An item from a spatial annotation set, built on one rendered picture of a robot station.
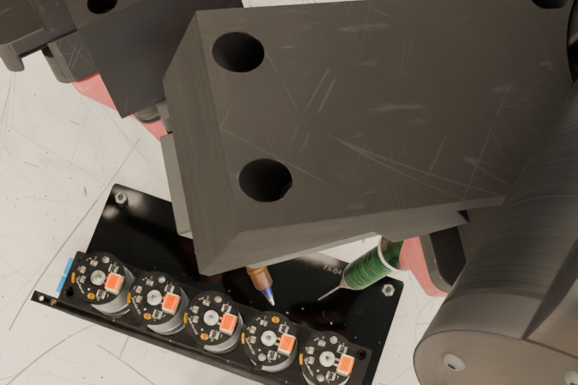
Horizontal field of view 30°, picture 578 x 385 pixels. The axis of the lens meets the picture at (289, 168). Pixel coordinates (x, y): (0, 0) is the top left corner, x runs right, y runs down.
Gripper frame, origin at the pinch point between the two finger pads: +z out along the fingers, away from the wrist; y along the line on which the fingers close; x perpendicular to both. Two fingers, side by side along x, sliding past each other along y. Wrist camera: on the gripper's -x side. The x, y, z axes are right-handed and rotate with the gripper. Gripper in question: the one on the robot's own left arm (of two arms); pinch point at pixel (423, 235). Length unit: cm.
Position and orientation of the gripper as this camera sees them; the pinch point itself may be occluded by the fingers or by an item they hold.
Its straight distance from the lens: 36.1
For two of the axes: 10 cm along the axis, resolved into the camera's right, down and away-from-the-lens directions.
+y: 2.1, 9.4, -2.5
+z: -2.9, 3.1, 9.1
